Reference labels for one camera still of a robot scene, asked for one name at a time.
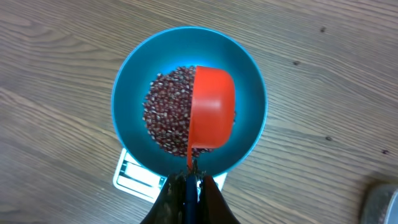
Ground blue bowl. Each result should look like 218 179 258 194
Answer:
111 26 268 176

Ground red beans in bowl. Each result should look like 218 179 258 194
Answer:
142 66 213 157

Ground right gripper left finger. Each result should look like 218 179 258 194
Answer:
141 172 186 224

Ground red scoop blue handle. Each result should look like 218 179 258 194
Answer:
185 66 235 224

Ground white digital kitchen scale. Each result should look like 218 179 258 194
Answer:
112 147 228 203

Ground clear plastic bean container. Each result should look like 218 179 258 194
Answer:
359 184 397 224

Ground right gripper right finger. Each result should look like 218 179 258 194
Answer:
197 175 240 224

